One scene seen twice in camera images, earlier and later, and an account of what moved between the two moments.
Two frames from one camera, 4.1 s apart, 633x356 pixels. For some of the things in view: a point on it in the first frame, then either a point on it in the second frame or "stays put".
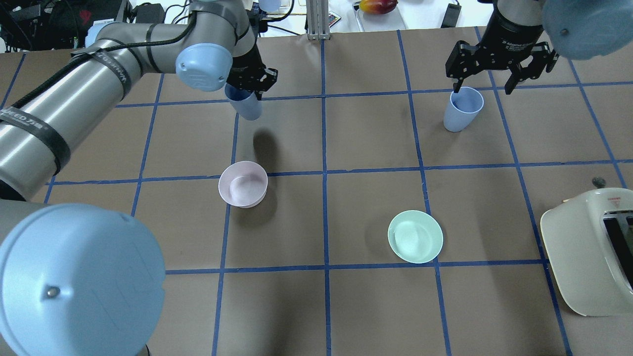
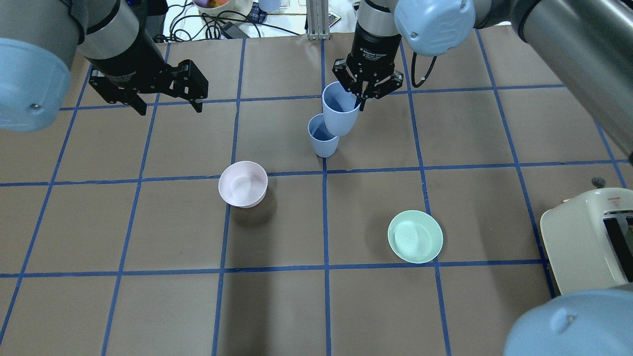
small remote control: (333, 18) stays put
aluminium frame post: (317, 20) stays put
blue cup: (464, 107) → (339, 114)
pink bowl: (243, 184) stays put
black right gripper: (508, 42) → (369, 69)
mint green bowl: (415, 237) stays put
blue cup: (245, 103) → (324, 143)
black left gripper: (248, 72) → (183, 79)
